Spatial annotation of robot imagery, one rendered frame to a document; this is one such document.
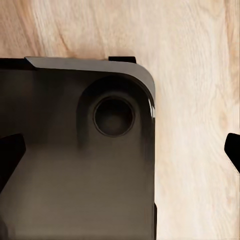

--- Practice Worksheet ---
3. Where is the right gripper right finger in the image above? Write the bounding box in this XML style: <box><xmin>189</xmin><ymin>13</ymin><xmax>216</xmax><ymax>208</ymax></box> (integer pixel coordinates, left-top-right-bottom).
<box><xmin>224</xmin><ymin>132</ymin><xmax>240</xmax><ymax>173</ymax></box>

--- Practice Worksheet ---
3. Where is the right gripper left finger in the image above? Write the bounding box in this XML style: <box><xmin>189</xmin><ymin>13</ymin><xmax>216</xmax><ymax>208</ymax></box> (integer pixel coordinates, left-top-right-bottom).
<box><xmin>0</xmin><ymin>133</ymin><xmax>26</xmax><ymax>193</ymax></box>

